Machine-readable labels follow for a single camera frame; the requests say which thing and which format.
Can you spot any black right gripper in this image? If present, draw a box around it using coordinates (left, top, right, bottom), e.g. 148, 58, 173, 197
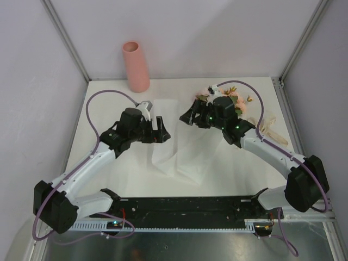
179, 100, 225, 131

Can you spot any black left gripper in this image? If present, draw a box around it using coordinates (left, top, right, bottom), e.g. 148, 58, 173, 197
129, 116, 169, 144

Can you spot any pink flower bouquet white wrap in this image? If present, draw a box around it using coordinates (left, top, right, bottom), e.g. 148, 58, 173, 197
195, 86, 253, 117

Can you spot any white wrapping paper sheet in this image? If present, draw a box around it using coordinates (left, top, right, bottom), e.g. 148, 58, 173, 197
151, 99, 231, 185

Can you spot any cream printed ribbon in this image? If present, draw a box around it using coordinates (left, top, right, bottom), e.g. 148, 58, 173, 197
259, 116, 289, 147

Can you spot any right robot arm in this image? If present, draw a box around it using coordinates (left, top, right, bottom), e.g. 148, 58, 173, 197
179, 97, 329, 218

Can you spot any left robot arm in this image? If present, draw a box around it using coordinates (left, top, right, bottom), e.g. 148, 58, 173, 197
33, 108, 171, 234

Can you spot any pink cylindrical vase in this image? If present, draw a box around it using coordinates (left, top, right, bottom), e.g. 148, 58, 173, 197
122, 41, 150, 93

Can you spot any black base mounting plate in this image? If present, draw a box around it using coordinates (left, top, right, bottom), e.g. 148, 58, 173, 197
107, 195, 278, 228

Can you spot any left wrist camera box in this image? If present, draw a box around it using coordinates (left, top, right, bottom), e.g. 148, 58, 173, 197
135, 101, 152, 121

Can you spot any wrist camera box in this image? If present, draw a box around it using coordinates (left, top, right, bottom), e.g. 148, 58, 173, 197
207, 85, 223, 99
135, 101, 152, 121

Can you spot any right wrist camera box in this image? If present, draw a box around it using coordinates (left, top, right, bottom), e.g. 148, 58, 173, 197
207, 85, 223, 99

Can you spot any white slotted cable duct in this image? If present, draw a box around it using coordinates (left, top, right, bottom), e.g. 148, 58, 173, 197
69, 219, 274, 234

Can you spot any aluminium front rail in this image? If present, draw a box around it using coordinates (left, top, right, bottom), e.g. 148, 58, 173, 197
282, 200, 336, 222

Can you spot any left aluminium frame post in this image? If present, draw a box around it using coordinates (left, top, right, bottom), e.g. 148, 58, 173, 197
40, 0, 91, 83

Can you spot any aluminium frame post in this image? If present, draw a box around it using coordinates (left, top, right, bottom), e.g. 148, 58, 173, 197
278, 0, 332, 82
40, 0, 91, 83

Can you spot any right aluminium frame post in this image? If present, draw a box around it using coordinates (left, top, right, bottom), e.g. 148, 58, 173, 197
278, 0, 332, 82

